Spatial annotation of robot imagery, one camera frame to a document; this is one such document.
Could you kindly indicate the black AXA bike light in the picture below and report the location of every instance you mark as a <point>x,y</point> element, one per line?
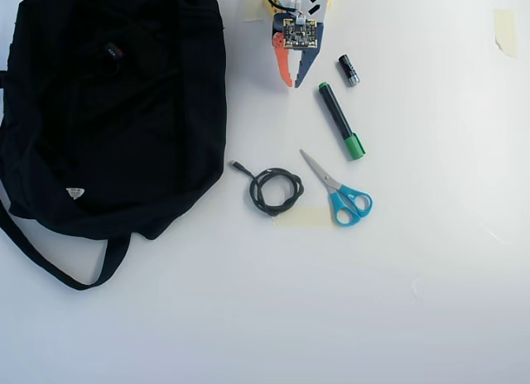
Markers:
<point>114,51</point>

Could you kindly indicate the small black battery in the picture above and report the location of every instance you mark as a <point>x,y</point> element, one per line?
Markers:
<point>348,69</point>

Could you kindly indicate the black fabric bag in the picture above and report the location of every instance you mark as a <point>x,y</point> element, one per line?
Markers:
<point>103,152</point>

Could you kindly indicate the curled masking tape piece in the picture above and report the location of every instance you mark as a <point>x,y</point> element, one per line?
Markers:
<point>250,7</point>

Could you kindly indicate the black marker with green cap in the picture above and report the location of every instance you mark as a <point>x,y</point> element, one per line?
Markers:
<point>337,115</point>

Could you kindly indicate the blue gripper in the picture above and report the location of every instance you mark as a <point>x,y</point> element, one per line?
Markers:
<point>308,64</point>

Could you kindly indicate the camera circuit board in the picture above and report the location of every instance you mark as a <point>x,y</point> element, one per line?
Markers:
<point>296,34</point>

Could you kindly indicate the torn masking tape piece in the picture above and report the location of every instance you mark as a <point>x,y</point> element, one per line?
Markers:
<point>506,32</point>

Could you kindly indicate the long masking tape strip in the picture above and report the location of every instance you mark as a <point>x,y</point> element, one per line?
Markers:
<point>302,217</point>

